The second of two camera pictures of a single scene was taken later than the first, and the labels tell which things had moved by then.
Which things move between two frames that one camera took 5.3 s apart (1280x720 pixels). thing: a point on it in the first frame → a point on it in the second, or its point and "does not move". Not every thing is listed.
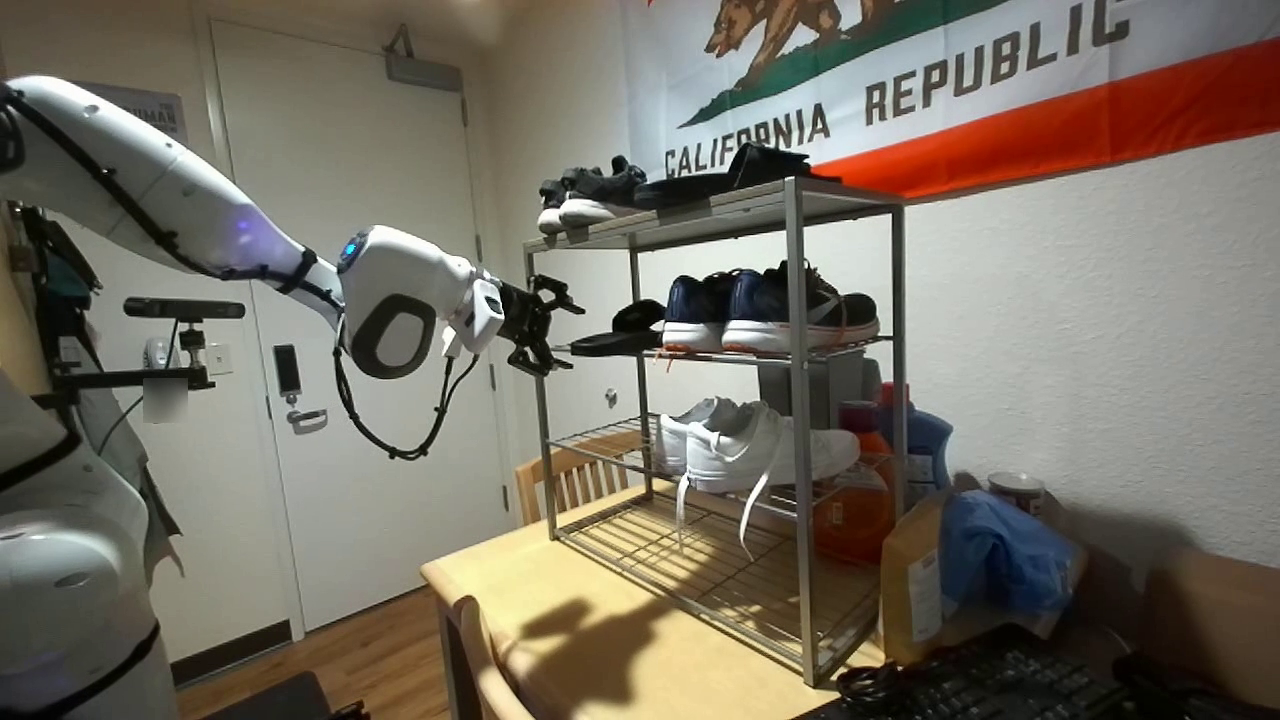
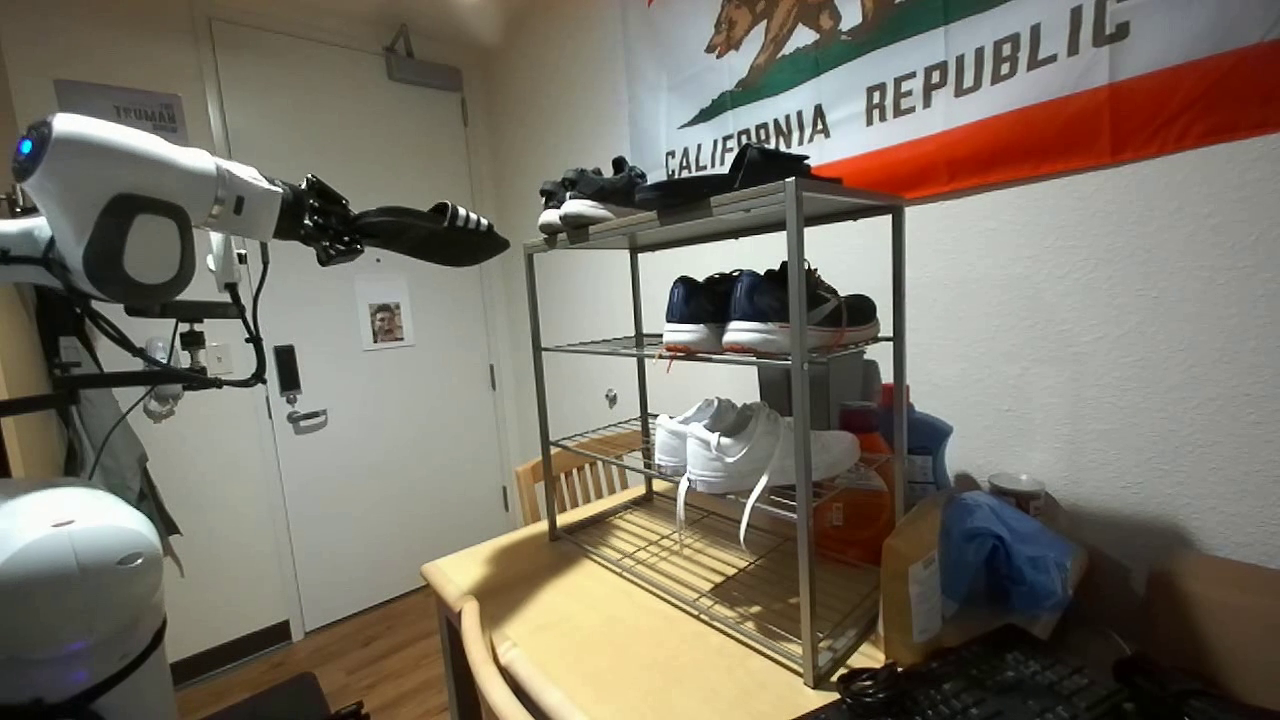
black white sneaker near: (623, 186) does not move
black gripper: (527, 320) → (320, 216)
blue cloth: (1004, 562) does not move
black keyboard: (1028, 674) does not move
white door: (388, 486) does not move
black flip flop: (633, 332) → (438, 232)
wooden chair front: (467, 656) → (530, 692)
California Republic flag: (896, 96) does not move
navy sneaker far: (696, 312) does not move
